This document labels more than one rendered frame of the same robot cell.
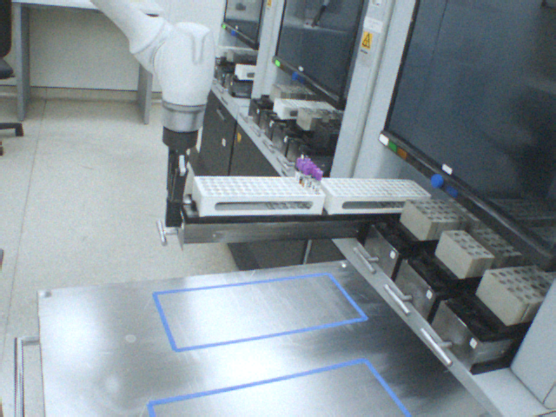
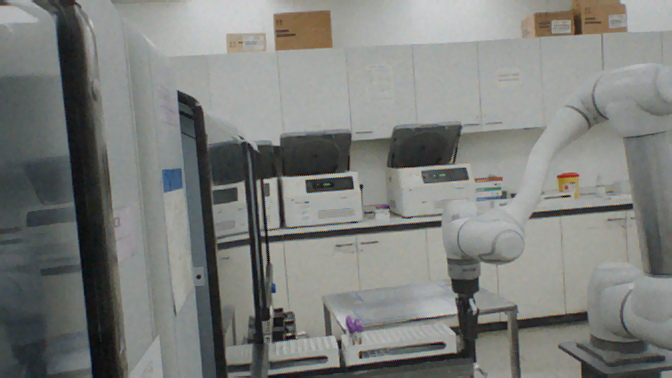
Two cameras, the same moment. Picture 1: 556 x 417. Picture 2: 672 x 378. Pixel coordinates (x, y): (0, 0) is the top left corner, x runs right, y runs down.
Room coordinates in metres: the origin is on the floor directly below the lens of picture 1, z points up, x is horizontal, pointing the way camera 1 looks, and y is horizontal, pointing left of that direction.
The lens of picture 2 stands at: (2.45, 0.36, 1.34)
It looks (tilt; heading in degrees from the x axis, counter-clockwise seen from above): 3 degrees down; 198
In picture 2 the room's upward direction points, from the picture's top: 4 degrees counter-clockwise
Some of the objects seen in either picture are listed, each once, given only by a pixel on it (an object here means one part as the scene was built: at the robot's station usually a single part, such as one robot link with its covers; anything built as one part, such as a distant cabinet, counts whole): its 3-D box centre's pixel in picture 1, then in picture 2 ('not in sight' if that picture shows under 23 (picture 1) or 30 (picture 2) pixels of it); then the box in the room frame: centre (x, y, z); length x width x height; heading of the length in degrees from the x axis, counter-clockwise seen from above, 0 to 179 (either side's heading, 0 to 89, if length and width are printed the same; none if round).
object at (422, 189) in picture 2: not in sight; (426, 168); (-1.64, -0.26, 1.25); 0.62 x 0.56 x 0.69; 24
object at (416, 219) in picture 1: (418, 221); (268, 336); (1.09, -0.34, 0.85); 0.12 x 0.02 x 0.06; 25
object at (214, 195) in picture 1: (258, 198); (397, 346); (1.08, 0.05, 0.83); 0.30 x 0.10 x 0.06; 115
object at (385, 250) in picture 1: (479, 241); not in sight; (1.19, -0.55, 0.78); 0.73 x 0.14 x 0.09; 115
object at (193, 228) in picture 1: (306, 217); (350, 371); (1.14, -0.08, 0.78); 0.73 x 0.14 x 0.09; 115
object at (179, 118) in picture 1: (182, 114); (463, 267); (1.00, 0.23, 1.03); 0.09 x 0.09 x 0.06
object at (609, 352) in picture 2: not in sight; (614, 340); (0.68, 0.64, 0.73); 0.22 x 0.18 x 0.06; 25
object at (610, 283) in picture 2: not in sight; (618, 299); (0.71, 0.65, 0.87); 0.18 x 0.16 x 0.22; 32
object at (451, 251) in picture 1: (455, 255); not in sight; (0.95, -0.40, 0.85); 0.12 x 0.02 x 0.06; 24
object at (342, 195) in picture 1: (373, 197); (281, 359); (1.21, -0.24, 0.83); 0.30 x 0.10 x 0.06; 115
